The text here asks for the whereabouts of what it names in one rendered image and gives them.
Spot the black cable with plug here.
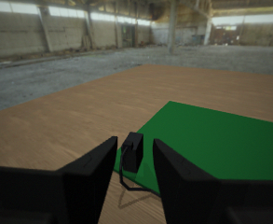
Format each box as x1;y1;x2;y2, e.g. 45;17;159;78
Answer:
119;132;161;197

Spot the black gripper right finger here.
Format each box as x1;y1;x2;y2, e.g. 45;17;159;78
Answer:
153;138;273;224

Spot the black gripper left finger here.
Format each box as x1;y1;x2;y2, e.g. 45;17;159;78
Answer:
0;136;117;224

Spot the green circuit board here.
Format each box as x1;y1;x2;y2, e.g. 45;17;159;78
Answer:
122;101;273;193

